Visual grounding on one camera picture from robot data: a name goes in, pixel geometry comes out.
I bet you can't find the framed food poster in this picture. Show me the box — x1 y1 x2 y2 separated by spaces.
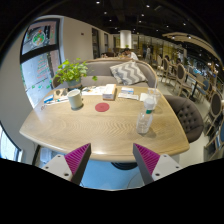
21 19 61 56

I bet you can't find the white tissue box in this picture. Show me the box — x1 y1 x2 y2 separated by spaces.
102 83 117 101

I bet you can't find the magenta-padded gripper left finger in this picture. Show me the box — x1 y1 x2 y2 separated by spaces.
41 143 92 186

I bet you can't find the grey upholstered sofa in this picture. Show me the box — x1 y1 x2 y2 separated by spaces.
51 58 159 90

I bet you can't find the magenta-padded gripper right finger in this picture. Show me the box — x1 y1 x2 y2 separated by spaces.
132 143 183 186

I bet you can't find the group of ceiling lights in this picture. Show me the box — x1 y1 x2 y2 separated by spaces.
94 0 214 44

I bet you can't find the grey white chevron cushion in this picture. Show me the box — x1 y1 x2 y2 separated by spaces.
109 60 148 86

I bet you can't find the pale green ceramic mug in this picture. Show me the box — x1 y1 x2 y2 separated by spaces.
66 88 84 110

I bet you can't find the flat blue card box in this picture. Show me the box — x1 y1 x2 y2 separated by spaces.
43 94 55 104

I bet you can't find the dark grey tufted chair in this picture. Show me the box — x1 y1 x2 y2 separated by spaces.
163 94 205 144

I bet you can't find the person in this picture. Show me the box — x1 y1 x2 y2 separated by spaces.
120 47 139 62

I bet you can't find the small blue white packet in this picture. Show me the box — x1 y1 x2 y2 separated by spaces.
120 87 135 96

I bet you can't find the green potted plant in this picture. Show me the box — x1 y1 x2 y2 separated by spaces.
53 58 98 90

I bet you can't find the flat round red coaster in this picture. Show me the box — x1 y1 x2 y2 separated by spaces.
94 102 111 113

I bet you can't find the clear plastic water bottle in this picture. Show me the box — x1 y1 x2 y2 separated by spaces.
135 97 156 135

